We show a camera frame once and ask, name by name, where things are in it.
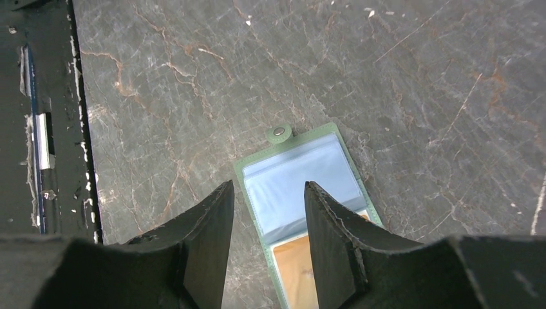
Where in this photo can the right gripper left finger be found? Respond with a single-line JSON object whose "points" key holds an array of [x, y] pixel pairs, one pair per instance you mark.
{"points": [[180, 264]]}

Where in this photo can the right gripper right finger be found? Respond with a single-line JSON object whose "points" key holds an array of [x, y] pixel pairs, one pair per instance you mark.
{"points": [[358, 264]]}

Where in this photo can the green card holder wallet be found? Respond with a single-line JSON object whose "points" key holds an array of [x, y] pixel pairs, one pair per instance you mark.
{"points": [[273, 179]]}

